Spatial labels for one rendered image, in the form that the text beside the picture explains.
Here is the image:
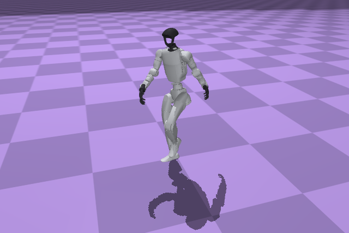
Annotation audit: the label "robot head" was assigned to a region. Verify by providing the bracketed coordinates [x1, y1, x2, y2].
[162, 28, 179, 52]

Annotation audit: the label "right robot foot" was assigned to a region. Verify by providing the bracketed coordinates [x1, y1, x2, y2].
[161, 153, 179, 162]

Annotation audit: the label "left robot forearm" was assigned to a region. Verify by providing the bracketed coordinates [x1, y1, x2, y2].
[196, 69, 208, 88]

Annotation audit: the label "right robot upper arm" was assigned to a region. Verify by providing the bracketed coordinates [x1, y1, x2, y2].
[149, 49, 164, 77]

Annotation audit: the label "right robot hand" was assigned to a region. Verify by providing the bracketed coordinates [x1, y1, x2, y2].
[139, 84, 146, 105]

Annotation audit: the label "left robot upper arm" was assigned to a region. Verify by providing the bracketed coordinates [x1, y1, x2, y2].
[179, 51, 201, 77]

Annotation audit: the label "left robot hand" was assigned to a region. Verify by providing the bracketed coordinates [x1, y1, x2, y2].
[203, 85, 209, 100]

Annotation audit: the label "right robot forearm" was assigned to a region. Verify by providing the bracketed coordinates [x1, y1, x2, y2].
[140, 73, 154, 89]

